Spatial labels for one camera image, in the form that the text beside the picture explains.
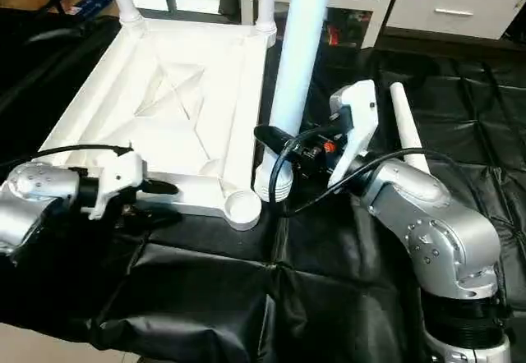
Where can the white plastic table top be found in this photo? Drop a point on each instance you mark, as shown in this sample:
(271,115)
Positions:
(164,92)

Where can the black mat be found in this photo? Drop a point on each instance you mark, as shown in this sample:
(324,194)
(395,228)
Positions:
(329,256)

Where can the white glass door cabinet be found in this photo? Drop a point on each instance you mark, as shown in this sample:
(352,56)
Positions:
(362,2)

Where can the white drawer unit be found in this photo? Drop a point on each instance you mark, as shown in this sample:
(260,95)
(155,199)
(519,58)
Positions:
(456,10)

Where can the blue box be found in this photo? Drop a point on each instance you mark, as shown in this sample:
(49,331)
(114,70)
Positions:
(89,0)

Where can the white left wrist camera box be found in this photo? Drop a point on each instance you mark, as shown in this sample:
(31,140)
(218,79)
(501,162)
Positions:
(115,182)

